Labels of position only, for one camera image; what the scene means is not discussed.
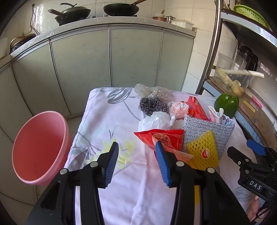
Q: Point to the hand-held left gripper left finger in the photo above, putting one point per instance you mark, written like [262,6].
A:
[112,162]

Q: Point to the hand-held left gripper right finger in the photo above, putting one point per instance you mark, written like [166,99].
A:
[162,164]

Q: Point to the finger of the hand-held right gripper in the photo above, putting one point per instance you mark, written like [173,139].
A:
[256,147]
[237,155]

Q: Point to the red snack packet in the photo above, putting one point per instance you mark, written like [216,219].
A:
[168,137]

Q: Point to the printed paper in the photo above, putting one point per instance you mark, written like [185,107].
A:
[227,120]

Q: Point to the yellow foam fruit net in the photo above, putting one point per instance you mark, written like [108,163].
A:
[199,145]

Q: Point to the white plastic bag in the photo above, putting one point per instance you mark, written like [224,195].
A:
[155,121]

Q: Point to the silver glitter sponge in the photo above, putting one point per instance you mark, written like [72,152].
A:
[199,126]

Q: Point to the red white wrapper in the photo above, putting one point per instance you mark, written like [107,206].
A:
[178,109]

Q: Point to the steel wool scrubber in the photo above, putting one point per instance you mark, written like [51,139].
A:
[151,105]

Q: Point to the red medicine box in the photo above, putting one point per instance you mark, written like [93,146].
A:
[195,107]

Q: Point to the clear plastic bag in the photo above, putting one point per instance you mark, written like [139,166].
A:
[158,92]

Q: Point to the pink plastic bucket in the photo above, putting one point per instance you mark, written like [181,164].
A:
[39,147]

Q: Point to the person's right hand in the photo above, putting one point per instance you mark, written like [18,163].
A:
[255,207]

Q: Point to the floral white cloth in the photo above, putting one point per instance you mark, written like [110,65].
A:
[108,121]

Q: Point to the small pink stick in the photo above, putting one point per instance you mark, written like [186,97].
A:
[256,102]

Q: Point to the green bell pepper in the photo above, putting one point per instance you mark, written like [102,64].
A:
[225,101]

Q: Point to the white leek stalk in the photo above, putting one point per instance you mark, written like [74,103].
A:
[248,73]

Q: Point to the pale corn cob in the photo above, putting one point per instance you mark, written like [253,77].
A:
[223,76]

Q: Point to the clear plastic bowl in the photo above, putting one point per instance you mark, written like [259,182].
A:
[227,62]

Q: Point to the black blender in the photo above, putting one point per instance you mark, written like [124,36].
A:
[246,56]

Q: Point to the grey kitchen counter cabinet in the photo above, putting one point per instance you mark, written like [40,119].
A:
[86,60]

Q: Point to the metal kitchen rack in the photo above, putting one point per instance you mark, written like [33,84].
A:
[213,43]

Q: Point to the green plastic basket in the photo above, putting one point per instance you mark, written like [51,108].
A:
[251,13]

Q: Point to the white rectangular container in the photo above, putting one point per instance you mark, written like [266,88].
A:
[181,24]

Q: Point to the copper pot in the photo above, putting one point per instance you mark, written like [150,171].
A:
[159,19]

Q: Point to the black electric cooker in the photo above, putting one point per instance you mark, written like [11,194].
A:
[19,44]

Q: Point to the open black wok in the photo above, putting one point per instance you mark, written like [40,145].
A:
[121,9]

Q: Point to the lidded black wok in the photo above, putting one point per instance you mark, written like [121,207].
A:
[73,13]

